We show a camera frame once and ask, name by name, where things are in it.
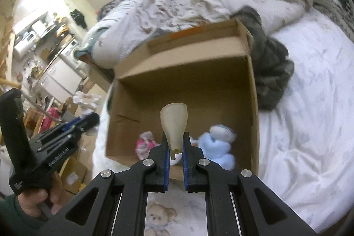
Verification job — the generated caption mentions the person's left hand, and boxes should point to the person's left hand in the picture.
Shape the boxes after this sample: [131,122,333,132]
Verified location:
[18,172,69,219]

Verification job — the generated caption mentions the wooden bed frame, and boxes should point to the wooden bed frame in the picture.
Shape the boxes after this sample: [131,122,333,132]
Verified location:
[79,54,114,93]

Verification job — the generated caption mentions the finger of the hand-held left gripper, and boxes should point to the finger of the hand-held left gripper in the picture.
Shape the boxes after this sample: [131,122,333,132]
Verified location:
[61,114,92,130]
[79,111,100,134]

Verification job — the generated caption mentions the white kitchen appliance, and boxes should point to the white kitchen appliance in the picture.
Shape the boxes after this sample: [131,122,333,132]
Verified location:
[32,23,45,37]

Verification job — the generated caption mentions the beige doll leg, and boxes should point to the beige doll leg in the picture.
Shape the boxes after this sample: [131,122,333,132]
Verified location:
[160,103,189,160]

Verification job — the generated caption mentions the grey patterned pillow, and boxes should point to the grey patterned pillow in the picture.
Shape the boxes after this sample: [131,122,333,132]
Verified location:
[98,0,125,21]

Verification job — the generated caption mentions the white washing machine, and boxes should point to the white washing machine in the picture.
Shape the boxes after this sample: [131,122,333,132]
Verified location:
[62,42,87,79]

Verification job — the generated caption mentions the person's left forearm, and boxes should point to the person's left forearm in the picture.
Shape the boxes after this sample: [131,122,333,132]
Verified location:
[0,193,42,236]

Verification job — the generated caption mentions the knitted patterned blanket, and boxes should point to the knitted patterned blanket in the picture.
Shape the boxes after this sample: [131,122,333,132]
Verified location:
[312,0,354,40]

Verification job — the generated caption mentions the pink and yellow rack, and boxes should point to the pink and yellow rack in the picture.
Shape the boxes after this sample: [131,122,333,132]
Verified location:
[46,107,60,129]

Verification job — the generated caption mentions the white cabinet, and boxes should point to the white cabinet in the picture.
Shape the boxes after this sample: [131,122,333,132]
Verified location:
[39,59,83,97]

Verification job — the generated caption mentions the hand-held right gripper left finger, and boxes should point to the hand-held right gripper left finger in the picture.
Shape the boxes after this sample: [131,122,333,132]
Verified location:
[36,131,170,236]

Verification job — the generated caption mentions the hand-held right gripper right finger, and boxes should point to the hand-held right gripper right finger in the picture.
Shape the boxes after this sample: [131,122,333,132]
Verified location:
[183,131,318,236]

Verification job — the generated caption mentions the dark quilted jacket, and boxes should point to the dark quilted jacket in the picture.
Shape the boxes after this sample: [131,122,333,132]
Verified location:
[235,5,295,111]

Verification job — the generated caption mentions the doll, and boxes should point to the doll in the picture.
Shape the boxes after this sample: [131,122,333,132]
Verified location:
[135,131,161,160]

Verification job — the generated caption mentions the small cardboard box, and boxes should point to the small cardboard box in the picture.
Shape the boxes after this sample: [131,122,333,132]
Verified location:
[59,157,87,195]

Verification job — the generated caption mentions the crumpled floral duvet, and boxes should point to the crumpled floral duvet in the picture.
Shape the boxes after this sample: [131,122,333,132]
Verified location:
[76,0,314,69]

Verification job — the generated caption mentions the white crumpled bags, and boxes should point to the white crumpled bags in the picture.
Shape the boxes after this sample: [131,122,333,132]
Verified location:
[72,91,103,112]

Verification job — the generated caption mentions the light blue plush toy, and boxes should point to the light blue plush toy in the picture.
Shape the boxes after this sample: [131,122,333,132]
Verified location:
[191,125,237,171]

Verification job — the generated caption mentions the black hanging garment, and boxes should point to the black hanging garment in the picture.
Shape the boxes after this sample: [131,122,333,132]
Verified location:
[70,9,87,30]

